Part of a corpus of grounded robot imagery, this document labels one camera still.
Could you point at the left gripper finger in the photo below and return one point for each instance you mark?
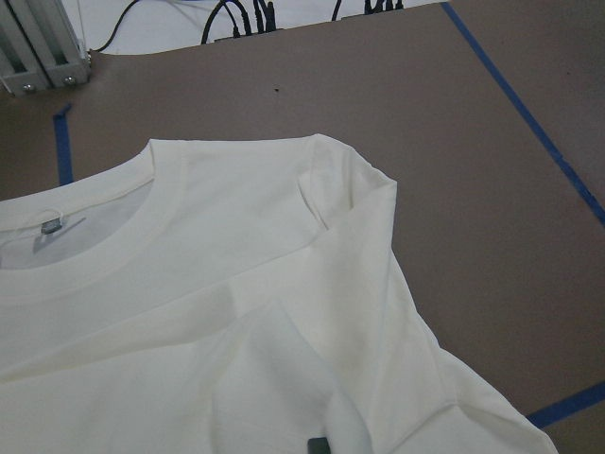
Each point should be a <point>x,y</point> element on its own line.
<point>318,445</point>

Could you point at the aluminium frame post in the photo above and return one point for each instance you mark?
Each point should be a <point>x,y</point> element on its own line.
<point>39,48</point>

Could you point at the cream long-sleeve cat shirt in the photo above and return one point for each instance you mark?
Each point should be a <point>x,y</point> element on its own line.
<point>228,297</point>

